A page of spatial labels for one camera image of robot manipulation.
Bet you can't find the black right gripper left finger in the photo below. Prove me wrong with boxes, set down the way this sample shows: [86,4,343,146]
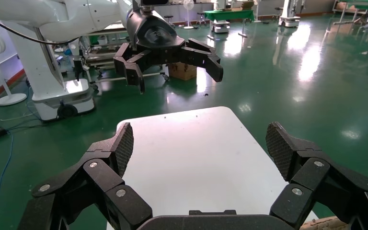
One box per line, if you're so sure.
[17,122,153,230]

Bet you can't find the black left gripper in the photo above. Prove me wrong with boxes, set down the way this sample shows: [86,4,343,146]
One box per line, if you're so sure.
[113,9,225,95]

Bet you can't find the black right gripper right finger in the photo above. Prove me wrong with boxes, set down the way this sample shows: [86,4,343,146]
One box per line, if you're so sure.
[265,122,368,230]

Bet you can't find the low white robot base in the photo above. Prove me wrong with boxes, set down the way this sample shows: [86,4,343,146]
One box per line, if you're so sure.
[210,19,231,35]

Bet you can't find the brown cardboard carton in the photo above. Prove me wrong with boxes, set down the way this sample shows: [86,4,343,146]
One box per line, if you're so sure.
[168,62,197,81]

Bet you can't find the small white standing fan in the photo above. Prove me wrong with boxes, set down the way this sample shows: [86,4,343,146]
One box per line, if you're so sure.
[183,0,196,30]

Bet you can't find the metal wheeled cart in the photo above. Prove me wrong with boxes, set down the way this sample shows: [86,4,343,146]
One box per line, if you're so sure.
[81,28,169,93]

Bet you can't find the table with green cloth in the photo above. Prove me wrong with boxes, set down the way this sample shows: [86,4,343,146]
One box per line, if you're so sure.
[203,9,255,39]

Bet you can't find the white robot torso and base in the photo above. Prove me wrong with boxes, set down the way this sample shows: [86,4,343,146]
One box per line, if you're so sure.
[8,27,96,123]

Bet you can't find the large white standing fan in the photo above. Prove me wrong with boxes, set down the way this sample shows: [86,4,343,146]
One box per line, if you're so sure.
[0,25,28,107]

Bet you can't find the tall white robot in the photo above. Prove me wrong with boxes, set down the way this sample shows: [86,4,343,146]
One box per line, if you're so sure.
[277,0,301,29]

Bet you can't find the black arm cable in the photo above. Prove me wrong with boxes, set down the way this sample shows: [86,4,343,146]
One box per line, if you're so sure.
[0,16,81,46]

